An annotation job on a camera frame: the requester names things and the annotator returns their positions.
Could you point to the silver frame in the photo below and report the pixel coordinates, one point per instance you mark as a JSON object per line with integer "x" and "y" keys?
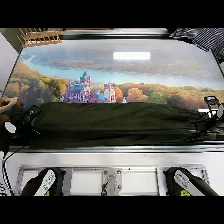
{"x": 111, "y": 181}

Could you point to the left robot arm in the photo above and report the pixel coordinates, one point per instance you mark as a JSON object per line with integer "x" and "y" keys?
{"x": 46, "y": 183}

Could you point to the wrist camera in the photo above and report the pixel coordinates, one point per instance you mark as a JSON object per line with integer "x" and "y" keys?
{"x": 211, "y": 101}
{"x": 33, "y": 112}

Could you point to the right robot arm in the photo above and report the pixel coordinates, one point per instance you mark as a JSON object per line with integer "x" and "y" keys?
{"x": 190, "y": 183}

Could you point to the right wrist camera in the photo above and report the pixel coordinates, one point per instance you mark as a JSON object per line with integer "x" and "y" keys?
{"x": 211, "y": 101}

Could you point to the dark green long-sleeved top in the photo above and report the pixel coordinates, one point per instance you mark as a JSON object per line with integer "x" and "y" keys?
{"x": 116, "y": 123}

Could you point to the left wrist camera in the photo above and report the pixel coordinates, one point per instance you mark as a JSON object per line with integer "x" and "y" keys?
{"x": 33, "y": 112}

